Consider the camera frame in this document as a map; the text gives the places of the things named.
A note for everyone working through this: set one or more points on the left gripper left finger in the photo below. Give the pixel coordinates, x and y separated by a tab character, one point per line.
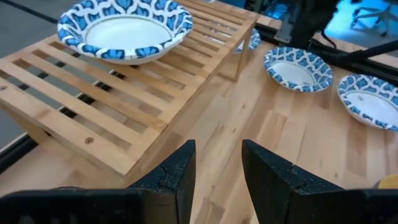
164	199

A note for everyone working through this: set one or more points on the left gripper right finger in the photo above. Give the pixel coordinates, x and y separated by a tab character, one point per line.
280	196

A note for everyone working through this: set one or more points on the blue patterned paper bowl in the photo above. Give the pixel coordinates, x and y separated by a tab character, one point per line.
124	32
373	107
292	73
255	40

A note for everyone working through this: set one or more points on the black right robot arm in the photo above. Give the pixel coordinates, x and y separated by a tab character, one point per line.
311	21

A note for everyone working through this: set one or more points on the slatted wooden shelf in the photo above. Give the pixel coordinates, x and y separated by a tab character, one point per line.
109	146

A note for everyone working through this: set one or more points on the yellow patterned ceramic bowl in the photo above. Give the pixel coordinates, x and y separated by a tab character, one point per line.
390	183

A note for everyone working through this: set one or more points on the black office chair base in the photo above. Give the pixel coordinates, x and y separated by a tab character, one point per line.
384	15

